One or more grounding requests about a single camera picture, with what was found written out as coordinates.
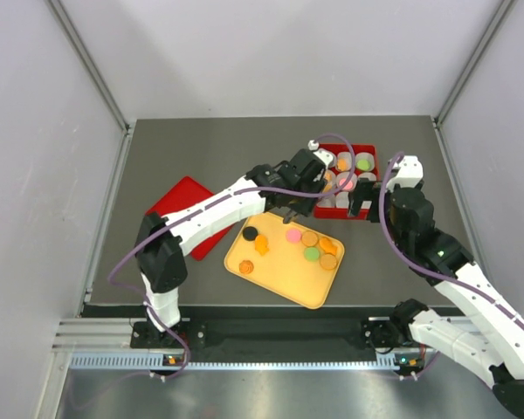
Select pink round cookie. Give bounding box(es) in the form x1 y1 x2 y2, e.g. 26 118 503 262
286 228 302 244
337 177 356 191

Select green round cookie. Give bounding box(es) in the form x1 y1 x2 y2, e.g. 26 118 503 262
355 158 374 172
303 246 321 261

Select small tan round cookie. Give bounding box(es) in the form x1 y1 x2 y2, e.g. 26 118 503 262
323 170 335 193

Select red cookie box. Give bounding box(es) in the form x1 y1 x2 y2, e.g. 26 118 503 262
314 143 379 220

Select orange flower cookie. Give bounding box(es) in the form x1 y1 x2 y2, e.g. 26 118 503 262
336 158 351 172

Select red box lid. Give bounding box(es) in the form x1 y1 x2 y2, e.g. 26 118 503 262
146 176 232 261

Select metal tongs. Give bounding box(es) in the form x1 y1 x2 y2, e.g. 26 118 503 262
283 209 298 224

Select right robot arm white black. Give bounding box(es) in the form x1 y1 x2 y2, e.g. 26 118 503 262
348 180 524 418

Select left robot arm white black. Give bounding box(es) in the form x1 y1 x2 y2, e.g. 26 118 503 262
136 148 334 347

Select tan round biscuit top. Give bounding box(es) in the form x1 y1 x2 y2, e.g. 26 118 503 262
301 230 319 247

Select tan round biscuit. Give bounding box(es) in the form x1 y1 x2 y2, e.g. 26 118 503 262
301 230 319 247
319 253 338 271

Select orange fish cookie right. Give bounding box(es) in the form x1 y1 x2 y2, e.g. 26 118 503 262
319 237 337 256

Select orange fish cookie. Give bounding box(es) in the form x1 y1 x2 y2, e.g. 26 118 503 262
319 237 337 256
254 234 269 256

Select orange fish cookie left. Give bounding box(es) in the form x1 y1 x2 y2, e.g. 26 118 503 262
254 234 269 256

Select yellow tray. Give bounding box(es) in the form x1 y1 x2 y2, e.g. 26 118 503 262
224 213 345 310

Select black round cookie left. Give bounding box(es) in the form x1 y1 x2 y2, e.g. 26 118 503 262
242 226 259 242

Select tan round biscuit right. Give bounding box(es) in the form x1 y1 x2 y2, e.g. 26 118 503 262
319 253 338 271

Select orange swirl cookie left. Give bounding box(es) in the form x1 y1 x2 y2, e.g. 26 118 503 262
238 259 254 275

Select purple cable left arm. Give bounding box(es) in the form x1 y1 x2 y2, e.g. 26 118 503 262
107 133 356 381

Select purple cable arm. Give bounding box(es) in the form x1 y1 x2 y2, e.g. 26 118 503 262
107 133 356 381
378 151 524 344

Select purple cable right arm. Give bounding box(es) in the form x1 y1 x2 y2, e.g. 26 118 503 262
378 151 524 344

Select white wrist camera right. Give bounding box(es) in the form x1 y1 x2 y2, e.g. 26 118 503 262
386 155 424 192

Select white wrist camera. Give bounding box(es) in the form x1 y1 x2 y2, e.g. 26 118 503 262
307 140 335 169
386 155 424 192

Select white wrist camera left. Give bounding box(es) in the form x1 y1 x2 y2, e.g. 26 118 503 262
307 140 335 169

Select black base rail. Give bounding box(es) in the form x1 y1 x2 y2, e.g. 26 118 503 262
131 318 412 358

